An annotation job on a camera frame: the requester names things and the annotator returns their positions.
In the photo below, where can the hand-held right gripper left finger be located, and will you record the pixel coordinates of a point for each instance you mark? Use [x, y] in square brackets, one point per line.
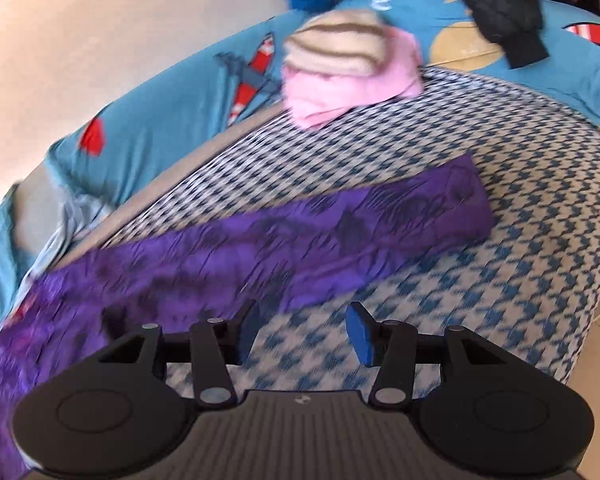
[247, 332]

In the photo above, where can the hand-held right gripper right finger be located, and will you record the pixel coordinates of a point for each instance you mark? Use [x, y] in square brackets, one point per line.
[360, 332]

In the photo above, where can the purple patterned garment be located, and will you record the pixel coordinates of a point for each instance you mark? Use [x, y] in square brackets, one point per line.
[230, 250]

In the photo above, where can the houndstooth bed cover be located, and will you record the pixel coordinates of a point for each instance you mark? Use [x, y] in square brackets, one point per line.
[505, 285]

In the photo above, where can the blue printed bed cushion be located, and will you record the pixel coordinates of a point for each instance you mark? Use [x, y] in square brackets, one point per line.
[575, 80]
[180, 105]

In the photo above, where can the pink folded garment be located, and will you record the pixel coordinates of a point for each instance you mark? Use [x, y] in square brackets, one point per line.
[340, 95]

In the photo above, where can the striped beige knit garment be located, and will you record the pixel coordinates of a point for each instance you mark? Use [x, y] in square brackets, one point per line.
[330, 45]

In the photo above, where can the black quilted jacket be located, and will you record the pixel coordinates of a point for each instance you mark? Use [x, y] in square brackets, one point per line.
[500, 0]

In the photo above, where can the grey padded bed rail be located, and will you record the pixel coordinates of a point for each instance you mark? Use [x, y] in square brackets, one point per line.
[35, 210]

